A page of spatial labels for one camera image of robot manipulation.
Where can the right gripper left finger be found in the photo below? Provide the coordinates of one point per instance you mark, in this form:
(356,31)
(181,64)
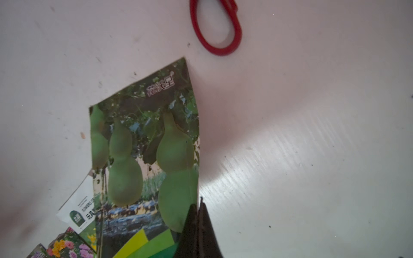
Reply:
(187,246)

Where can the red handled scissors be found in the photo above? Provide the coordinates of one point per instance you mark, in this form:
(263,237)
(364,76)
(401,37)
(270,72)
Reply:
(216,26)

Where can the white sunflowers seed packet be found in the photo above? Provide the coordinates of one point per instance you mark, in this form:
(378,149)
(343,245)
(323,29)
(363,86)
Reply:
(66,245)

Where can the green gourd seed packet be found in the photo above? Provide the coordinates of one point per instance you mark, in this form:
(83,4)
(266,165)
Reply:
(145,151)

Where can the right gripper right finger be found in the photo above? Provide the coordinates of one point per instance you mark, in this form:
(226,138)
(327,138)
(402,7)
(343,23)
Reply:
(208,246)

